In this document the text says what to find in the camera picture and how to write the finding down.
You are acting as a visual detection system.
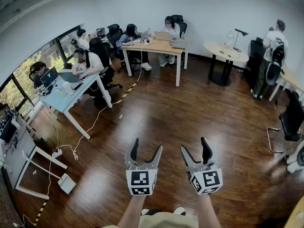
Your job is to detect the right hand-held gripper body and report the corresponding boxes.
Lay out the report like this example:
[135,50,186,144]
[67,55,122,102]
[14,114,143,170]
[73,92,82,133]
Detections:
[186,162,223,195]

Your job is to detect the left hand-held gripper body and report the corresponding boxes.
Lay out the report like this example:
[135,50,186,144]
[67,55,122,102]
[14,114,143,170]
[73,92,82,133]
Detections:
[125,163,159,196]

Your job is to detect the person's right forearm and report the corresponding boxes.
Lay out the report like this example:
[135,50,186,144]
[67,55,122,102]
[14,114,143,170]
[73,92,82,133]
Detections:
[197,193,223,228]

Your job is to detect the person's left forearm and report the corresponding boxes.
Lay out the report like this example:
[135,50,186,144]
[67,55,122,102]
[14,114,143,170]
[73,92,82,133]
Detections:
[116,195,147,228]

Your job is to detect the person's beige shorts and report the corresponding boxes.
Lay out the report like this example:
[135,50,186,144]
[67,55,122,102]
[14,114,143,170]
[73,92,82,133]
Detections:
[102,211,199,228]

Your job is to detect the yellow black floor tape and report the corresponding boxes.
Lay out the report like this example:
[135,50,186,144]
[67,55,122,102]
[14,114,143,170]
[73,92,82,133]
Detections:
[33,199,48,227]
[116,82,138,104]

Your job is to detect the white wheeled device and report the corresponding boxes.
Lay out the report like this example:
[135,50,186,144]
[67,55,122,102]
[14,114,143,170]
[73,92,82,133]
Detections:
[286,142,304,174]

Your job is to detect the light blue desk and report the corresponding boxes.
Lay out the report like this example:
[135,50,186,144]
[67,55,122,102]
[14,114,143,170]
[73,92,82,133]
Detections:
[39,69,114,140]

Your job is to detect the grey laptop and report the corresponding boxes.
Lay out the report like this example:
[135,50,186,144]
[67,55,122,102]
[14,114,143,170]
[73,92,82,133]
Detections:
[58,71,85,83]

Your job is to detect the round wooden table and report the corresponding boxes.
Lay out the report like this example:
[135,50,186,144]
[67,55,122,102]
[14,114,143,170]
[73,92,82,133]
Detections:
[203,41,249,87]

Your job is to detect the wooden desk with white legs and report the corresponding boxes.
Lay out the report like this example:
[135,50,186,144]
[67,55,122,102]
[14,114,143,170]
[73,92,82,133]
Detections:
[268,65,304,102]
[120,38,190,87]

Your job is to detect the grey laptop sleeve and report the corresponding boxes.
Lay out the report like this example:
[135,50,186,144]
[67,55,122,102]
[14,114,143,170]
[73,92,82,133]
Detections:
[171,40,187,49]

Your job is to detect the laptop with light logo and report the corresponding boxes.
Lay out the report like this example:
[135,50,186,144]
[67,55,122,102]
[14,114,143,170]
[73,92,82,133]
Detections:
[39,66,60,89]

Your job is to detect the silver laptop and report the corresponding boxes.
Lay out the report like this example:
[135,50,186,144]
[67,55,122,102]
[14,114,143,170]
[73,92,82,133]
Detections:
[153,31,172,41]
[140,29,150,44]

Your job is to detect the white desk lamp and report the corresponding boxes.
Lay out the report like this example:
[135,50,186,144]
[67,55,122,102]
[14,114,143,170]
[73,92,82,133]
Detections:
[224,31,235,49]

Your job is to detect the white black backpack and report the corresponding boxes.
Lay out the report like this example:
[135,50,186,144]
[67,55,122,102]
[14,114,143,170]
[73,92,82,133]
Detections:
[265,38,285,85]

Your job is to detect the black desk lamp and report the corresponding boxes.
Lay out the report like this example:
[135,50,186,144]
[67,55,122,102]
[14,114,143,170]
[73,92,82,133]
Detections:
[231,28,249,53]

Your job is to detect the black framed window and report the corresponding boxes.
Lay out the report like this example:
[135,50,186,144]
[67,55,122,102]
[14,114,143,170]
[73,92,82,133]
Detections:
[0,25,84,125]

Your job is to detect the white floor cable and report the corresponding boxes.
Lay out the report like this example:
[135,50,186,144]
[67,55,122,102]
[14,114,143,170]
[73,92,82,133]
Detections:
[72,41,144,161]
[23,145,72,225]

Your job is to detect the black metal frame chair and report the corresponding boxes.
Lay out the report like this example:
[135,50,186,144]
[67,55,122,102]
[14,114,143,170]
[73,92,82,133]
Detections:
[266,89,304,155]

